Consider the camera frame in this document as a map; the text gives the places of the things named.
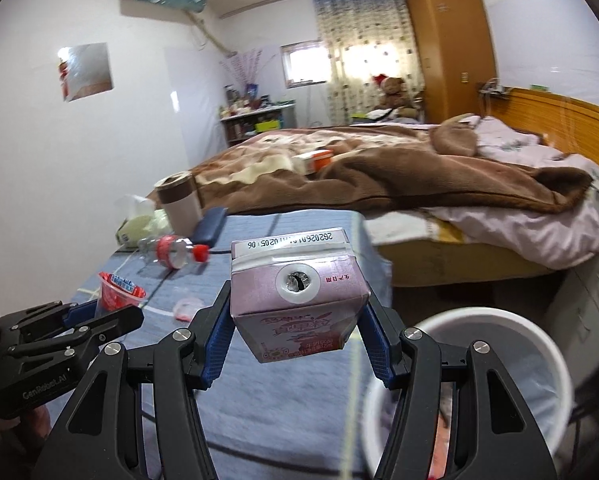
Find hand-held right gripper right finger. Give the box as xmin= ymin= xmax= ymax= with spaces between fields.
xmin=357 ymin=292 xmax=560 ymax=480

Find grey drawer cabinet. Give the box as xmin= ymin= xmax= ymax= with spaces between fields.
xmin=544 ymin=180 xmax=599 ymax=421

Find dotted window curtain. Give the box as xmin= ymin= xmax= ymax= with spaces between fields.
xmin=312 ymin=0 xmax=425 ymax=126

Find pink milk carton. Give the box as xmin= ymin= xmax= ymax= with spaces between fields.
xmin=230 ymin=227 xmax=373 ymax=365

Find orange wooden wardrobe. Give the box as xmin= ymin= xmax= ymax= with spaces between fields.
xmin=404 ymin=0 xmax=497 ymax=125

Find clear plastic bottle red cap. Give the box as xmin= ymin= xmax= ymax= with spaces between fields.
xmin=138 ymin=234 xmax=210 ymax=272

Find white wall panel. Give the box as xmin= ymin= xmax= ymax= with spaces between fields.
xmin=164 ymin=45 xmax=230 ymax=166

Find pink quilt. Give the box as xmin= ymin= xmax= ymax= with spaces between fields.
xmin=364 ymin=115 xmax=599 ymax=268

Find dark blue case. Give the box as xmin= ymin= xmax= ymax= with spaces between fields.
xmin=194 ymin=207 xmax=229 ymax=247

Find yellow tissue pack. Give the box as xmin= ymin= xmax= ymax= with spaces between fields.
xmin=114 ymin=194 xmax=170 ymax=250

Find brown fleece blanket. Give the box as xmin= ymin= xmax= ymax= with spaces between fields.
xmin=187 ymin=122 xmax=594 ymax=213

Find wrapped air conditioner pipe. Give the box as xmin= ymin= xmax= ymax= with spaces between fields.
xmin=187 ymin=10 xmax=238 ymax=58

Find decorative branches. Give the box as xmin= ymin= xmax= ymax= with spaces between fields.
xmin=220 ymin=47 xmax=275 ymax=98

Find orange white box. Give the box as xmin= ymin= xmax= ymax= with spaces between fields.
xmin=292 ymin=149 xmax=335 ymax=176

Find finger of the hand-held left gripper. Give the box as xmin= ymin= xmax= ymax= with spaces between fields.
xmin=10 ymin=305 xmax=145 ymax=357
xmin=0 ymin=301 xmax=103 ymax=333

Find shiny wall mirror sheet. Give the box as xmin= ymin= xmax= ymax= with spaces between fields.
xmin=57 ymin=42 xmax=115 ymax=103

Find brown teddy bear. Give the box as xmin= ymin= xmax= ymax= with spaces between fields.
xmin=372 ymin=74 xmax=423 ymax=118

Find yellow bed base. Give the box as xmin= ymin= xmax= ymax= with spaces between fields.
xmin=374 ymin=210 xmax=570 ymax=288

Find clear plastic lid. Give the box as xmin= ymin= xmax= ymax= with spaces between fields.
xmin=172 ymin=297 xmax=205 ymax=322

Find dark clamp with cables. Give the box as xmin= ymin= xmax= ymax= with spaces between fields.
xmin=477 ymin=79 xmax=511 ymax=98

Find orange wooden headboard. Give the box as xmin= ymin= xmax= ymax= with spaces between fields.
xmin=499 ymin=86 xmax=599 ymax=181

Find brown white paper cup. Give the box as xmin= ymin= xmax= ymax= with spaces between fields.
xmin=154 ymin=171 xmax=204 ymax=235

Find cluttered wall shelf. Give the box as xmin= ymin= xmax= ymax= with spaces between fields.
xmin=218 ymin=100 xmax=300 ymax=148

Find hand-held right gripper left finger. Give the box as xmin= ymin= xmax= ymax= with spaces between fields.
xmin=38 ymin=280 xmax=238 ymax=480

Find small window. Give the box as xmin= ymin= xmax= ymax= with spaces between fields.
xmin=280 ymin=42 xmax=330 ymax=88

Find red plastic jelly cup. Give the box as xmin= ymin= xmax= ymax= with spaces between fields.
xmin=98 ymin=271 xmax=149 ymax=321

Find white round trash bin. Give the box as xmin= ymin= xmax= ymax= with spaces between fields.
xmin=364 ymin=307 xmax=575 ymax=480

